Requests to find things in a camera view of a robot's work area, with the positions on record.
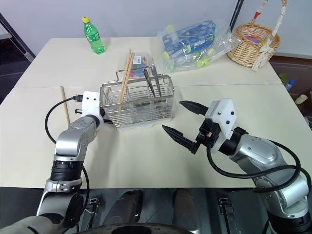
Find beige cylindrical object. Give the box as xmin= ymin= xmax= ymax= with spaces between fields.
xmin=294 ymin=94 xmax=308 ymax=105

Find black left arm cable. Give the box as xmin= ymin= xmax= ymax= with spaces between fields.
xmin=44 ymin=94 xmax=84 ymax=145

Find metal wire basket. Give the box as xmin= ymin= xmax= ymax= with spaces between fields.
xmin=99 ymin=63 xmax=175 ymax=129

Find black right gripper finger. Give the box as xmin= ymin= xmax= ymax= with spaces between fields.
xmin=179 ymin=100 xmax=210 ymax=117
xmin=161 ymin=125 xmax=203 ymax=155

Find colourful items in wicker basket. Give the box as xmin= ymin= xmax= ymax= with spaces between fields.
xmin=242 ymin=35 xmax=263 ymax=46

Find black slanted pole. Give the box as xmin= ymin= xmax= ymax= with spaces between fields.
xmin=229 ymin=0 xmax=245 ymax=30

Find blue patterned pouch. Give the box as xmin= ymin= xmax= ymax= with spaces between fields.
xmin=162 ymin=19 xmax=218 ymax=54

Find white plastic drip tray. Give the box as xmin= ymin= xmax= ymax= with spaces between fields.
xmin=118 ymin=116 xmax=173 ymax=132

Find blue capped clear bottle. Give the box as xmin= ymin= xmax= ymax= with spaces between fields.
xmin=284 ymin=78 xmax=296 ymax=93

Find woven wicker basket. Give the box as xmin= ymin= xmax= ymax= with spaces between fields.
xmin=226 ymin=0 xmax=288 ymax=72

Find wooden chopstick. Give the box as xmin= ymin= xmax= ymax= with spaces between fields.
xmin=60 ymin=86 xmax=71 ymax=125
xmin=118 ymin=53 xmax=136 ymax=102
xmin=116 ymin=48 xmax=132 ymax=116

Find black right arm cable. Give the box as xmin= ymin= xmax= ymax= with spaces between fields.
xmin=206 ymin=127 xmax=302 ymax=180

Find small colourful packet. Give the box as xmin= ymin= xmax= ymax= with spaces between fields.
xmin=125 ymin=51 xmax=155 ymax=79

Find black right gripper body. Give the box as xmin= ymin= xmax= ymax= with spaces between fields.
xmin=194 ymin=116 xmax=222 ymax=150

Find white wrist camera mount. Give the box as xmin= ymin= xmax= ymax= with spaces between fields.
xmin=206 ymin=98 xmax=239 ymax=154
xmin=81 ymin=91 xmax=103 ymax=129

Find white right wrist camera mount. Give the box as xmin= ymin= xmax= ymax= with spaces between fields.
xmin=206 ymin=98 xmax=239 ymax=154

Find green plastic soda bottle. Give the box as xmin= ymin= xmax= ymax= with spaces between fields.
xmin=81 ymin=16 xmax=106 ymax=55

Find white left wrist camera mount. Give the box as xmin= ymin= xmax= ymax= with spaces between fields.
xmin=81 ymin=91 xmax=103 ymax=129

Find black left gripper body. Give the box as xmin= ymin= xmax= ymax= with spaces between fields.
xmin=99 ymin=109 xmax=115 ymax=124

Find clear plastic bag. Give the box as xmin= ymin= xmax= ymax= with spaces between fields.
xmin=156 ymin=18 xmax=239 ymax=73

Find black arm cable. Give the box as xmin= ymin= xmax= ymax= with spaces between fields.
xmin=206 ymin=127 xmax=302 ymax=180
xmin=44 ymin=94 xmax=84 ymax=145

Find black stand leg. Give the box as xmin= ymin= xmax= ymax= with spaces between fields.
xmin=0 ymin=12 xmax=37 ymax=63

